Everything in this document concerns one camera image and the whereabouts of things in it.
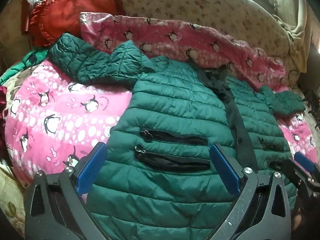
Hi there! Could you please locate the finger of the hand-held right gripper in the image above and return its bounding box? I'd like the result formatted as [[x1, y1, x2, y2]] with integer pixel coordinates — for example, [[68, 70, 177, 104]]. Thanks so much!
[[281, 152, 320, 200]]

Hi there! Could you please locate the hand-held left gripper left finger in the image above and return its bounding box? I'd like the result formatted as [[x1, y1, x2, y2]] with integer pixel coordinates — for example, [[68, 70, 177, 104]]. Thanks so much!
[[24, 142, 110, 240]]

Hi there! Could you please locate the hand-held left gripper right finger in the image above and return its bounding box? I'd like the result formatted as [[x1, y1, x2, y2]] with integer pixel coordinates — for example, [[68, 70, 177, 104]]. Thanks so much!
[[209, 144, 292, 240]]

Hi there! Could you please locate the green quilted puffer jacket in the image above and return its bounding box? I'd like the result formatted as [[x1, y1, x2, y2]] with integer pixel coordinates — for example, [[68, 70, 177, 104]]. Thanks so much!
[[47, 34, 307, 232]]

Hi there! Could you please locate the pink penguin print blanket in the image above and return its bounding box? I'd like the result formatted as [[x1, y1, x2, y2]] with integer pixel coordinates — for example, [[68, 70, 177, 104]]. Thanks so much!
[[5, 12, 319, 188]]

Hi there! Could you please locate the cream floral bedsheet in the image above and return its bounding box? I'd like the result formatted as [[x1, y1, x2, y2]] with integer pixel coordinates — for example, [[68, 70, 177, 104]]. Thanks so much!
[[0, 66, 33, 229]]

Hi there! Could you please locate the dark red cloth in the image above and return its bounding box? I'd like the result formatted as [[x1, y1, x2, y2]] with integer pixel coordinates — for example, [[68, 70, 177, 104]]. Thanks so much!
[[0, 85, 12, 140]]

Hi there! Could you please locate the bright green quilted garment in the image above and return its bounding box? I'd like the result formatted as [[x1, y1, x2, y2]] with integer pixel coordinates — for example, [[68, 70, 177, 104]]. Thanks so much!
[[0, 49, 49, 83]]

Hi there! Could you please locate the beige draped cloth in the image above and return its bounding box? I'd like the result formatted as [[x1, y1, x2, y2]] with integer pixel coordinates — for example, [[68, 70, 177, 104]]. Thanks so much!
[[271, 0, 309, 72]]

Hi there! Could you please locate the red ruffled cushion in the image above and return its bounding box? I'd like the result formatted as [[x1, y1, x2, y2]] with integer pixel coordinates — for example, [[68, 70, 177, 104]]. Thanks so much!
[[29, 0, 125, 47]]

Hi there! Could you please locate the beige floral upholstered headboard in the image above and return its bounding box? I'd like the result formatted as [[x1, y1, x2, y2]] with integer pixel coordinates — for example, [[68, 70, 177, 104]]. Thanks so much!
[[94, 0, 304, 67]]

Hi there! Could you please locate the black cable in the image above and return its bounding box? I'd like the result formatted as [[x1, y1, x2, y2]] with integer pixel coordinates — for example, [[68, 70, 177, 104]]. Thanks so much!
[[287, 69, 304, 90]]

